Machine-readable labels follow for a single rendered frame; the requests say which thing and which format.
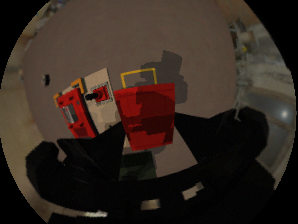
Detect tan flat base plate with orange corner posts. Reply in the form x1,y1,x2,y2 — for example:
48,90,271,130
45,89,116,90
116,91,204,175
53,68,121,135

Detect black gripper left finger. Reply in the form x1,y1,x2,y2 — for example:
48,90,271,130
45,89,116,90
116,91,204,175
56,121,126,181

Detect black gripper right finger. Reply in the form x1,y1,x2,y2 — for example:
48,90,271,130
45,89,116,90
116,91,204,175
174,108,237,163

